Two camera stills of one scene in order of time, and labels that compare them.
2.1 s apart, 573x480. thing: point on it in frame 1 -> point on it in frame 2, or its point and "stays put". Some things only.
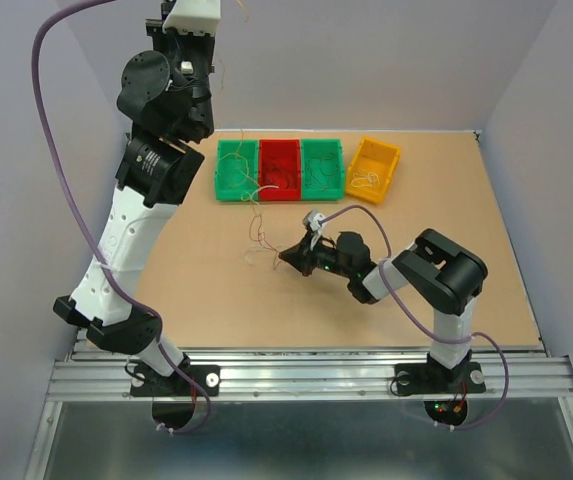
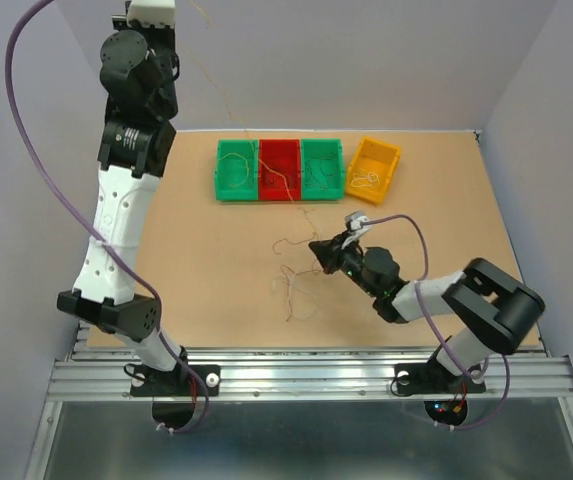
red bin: [279, 169] stays put
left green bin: [237, 170] stays put
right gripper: [300, 255] stays put
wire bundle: [256, 246] -> [298, 259]
